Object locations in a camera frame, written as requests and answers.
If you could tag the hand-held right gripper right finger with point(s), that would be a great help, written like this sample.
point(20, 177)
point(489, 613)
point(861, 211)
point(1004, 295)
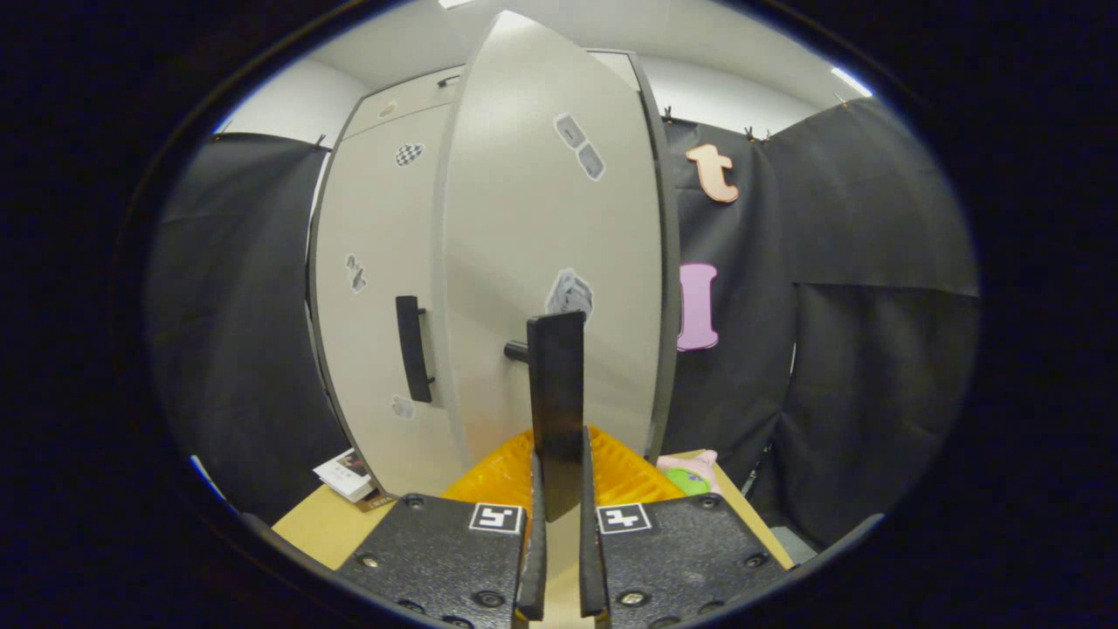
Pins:
point(592, 568)

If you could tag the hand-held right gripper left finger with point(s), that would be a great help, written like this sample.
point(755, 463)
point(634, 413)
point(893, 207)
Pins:
point(533, 568)

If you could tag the grey door with checkered sticker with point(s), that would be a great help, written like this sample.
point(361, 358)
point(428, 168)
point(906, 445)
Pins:
point(376, 349)

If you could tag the grey double-door shoe cabinet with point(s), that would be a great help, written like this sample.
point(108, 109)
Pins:
point(670, 262)

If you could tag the grey door with square stickers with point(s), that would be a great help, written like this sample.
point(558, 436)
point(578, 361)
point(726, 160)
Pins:
point(524, 218)

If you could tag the grey cabinet drawer front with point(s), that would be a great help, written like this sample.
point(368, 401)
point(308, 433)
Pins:
point(402, 100)

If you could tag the pink and green plush toy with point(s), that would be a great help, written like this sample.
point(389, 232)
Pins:
point(686, 479)

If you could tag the white printed booklet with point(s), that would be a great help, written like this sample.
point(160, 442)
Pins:
point(345, 476)

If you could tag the black backdrop cloth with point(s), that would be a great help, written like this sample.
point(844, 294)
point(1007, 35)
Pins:
point(873, 218)

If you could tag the narrow ceiling light strip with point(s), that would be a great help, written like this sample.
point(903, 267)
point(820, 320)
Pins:
point(852, 81)

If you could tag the large ceiling light panel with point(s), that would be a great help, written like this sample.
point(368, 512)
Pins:
point(454, 3)

